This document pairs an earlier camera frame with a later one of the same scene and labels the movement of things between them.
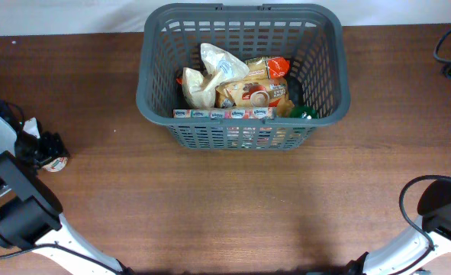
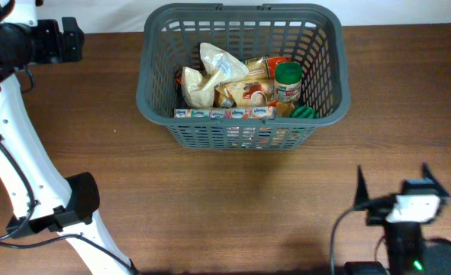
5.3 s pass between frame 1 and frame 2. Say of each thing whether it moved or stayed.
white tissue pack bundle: stayed
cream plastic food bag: stayed
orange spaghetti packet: stayed
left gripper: moved
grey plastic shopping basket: stayed
